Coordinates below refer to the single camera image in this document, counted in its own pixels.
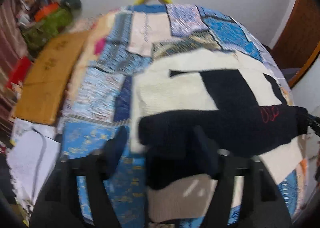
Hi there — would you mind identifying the black and white striped sweater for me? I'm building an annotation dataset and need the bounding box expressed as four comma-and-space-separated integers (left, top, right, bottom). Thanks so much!
130, 48, 308, 223

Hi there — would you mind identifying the brown wooden door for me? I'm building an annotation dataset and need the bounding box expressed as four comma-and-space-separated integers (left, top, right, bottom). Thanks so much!
271, 0, 319, 88

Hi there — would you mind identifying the blue patchwork bedspread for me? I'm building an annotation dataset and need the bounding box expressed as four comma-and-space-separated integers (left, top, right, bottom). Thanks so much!
62, 4, 305, 227

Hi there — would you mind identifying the wooden lap desk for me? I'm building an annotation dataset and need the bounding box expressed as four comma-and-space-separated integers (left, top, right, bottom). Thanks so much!
15, 31, 89, 125

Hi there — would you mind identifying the red box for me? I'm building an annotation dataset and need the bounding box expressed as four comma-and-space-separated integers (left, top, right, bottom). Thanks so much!
5, 56, 32, 90

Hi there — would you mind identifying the striped red curtain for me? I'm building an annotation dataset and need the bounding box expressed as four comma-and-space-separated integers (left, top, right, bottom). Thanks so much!
1, 0, 28, 131

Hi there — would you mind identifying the orange box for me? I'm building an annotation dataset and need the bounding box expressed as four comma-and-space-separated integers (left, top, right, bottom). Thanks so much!
34, 3, 60, 22

